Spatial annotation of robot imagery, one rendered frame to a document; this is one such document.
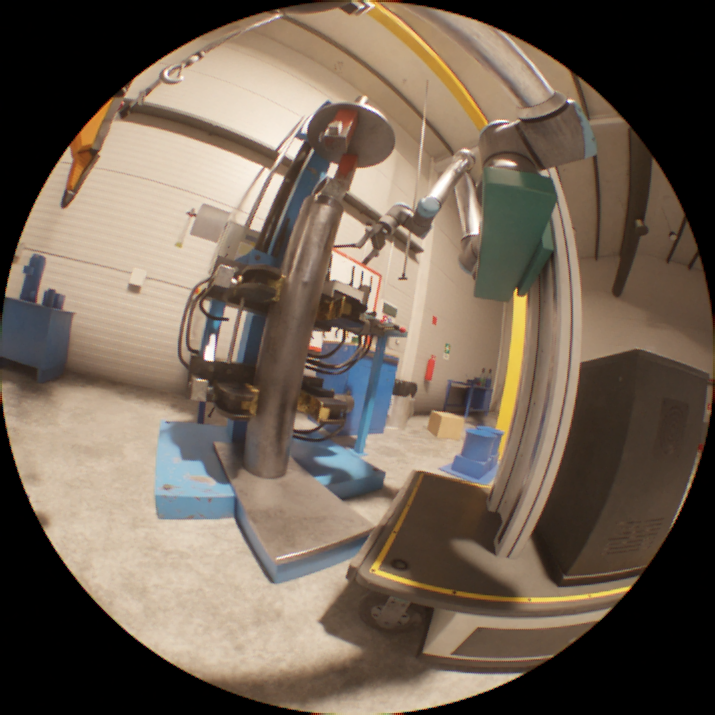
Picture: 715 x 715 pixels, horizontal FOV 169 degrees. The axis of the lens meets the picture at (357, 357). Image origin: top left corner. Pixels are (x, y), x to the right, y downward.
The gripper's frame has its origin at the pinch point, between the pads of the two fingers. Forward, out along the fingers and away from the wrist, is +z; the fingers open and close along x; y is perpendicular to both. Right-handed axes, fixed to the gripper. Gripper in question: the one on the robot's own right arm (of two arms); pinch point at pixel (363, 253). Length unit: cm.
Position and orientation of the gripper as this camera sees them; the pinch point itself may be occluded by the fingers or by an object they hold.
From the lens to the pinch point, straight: 109.9
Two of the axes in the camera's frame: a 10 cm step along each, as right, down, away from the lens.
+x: 2.1, 2.0, 9.6
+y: 7.8, 5.5, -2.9
